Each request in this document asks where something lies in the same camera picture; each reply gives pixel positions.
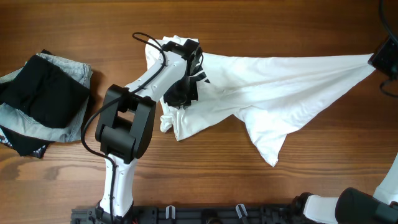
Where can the black folded garment on top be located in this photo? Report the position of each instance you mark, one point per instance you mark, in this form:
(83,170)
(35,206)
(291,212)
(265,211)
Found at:
(44,92)

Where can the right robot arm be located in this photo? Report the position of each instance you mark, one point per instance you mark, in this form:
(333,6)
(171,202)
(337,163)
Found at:
(354,206)

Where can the white t-shirt with black print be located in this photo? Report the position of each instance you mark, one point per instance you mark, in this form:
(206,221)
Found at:
(272,96)

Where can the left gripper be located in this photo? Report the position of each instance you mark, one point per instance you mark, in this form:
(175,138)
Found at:
(187,99)

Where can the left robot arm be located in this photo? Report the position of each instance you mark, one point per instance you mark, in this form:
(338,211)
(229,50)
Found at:
(126,122)

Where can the light blue denim garment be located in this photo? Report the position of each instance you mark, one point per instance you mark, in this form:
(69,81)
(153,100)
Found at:
(17,121)

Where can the black patterned garment at bottom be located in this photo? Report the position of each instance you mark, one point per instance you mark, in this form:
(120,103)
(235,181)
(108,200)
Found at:
(24,145)

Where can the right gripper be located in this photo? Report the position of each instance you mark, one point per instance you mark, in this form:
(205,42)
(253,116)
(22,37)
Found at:
(385,61)

